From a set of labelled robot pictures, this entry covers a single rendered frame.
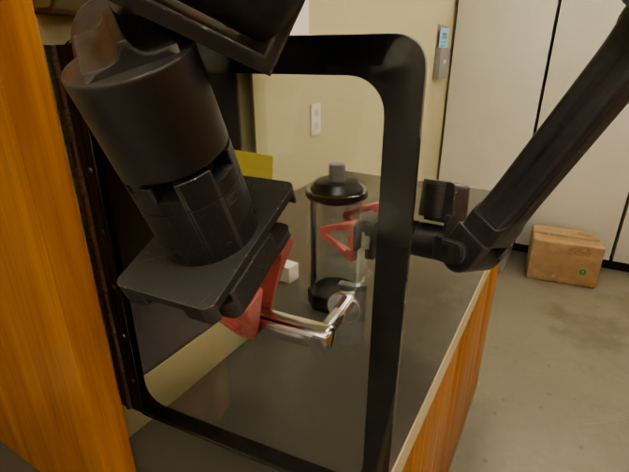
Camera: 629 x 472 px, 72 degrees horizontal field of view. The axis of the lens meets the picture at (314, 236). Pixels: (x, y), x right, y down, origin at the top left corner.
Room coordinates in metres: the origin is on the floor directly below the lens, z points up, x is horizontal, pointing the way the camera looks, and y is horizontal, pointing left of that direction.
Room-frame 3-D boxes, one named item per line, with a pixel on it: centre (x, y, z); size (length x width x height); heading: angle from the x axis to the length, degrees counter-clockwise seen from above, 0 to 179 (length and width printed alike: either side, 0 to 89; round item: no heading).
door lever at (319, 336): (0.28, 0.02, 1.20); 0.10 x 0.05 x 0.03; 66
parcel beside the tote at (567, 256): (2.64, -1.67, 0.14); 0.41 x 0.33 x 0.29; 66
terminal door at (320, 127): (0.33, 0.07, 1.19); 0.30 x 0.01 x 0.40; 66
